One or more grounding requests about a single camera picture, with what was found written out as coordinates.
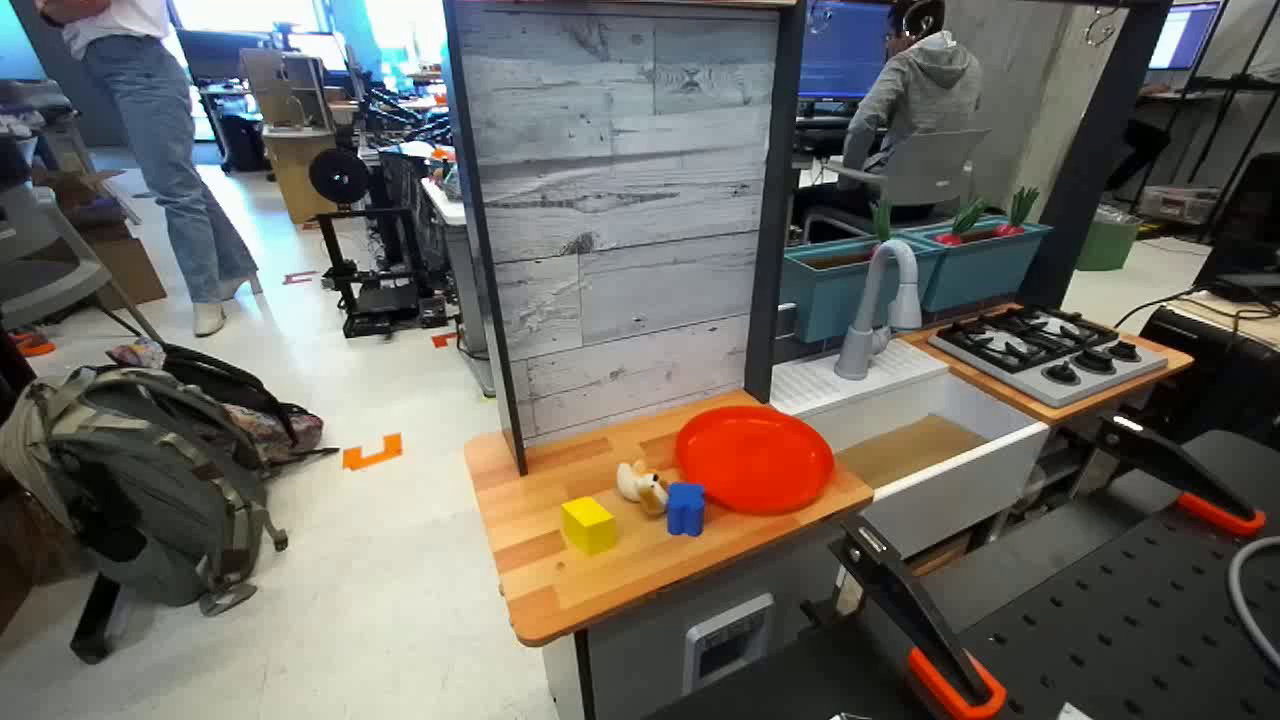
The blue toy block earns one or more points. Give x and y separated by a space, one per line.
685 512

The orange round plate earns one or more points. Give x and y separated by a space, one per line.
753 463

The yellow toy block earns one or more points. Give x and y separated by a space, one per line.
590 531

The beige toy mushroom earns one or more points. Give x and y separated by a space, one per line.
636 481

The grey wood-look back panel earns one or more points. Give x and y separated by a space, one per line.
623 200

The teal planter box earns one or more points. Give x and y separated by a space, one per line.
985 267
835 286

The wooden toy kitchen counter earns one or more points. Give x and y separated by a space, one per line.
585 592

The grey toy faucet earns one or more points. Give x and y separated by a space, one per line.
885 286

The green toy plant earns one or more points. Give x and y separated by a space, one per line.
881 223
1022 205
971 216

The black machine on stand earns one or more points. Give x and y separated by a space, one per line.
380 267

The white toy sink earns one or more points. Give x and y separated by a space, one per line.
955 484

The blue computer monitor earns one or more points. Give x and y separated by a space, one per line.
840 46

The person in grey hoodie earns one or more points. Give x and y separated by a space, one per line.
920 100

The dark bag on floor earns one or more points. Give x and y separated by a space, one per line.
247 402

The grey toy stove top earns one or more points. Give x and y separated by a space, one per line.
1045 353

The beige cabinet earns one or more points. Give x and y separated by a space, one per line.
289 121

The green bin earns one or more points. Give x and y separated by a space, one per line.
1104 240

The grey green backpack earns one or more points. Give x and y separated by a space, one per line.
147 481

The brown cardboard box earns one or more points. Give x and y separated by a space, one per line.
127 262

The person in blue jeans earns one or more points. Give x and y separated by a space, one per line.
160 133

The black perforated board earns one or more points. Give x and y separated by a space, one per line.
1132 624

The grey chair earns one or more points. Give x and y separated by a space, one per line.
42 262

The black office chair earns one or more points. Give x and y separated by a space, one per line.
1245 235

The black frame post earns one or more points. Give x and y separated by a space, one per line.
1101 133

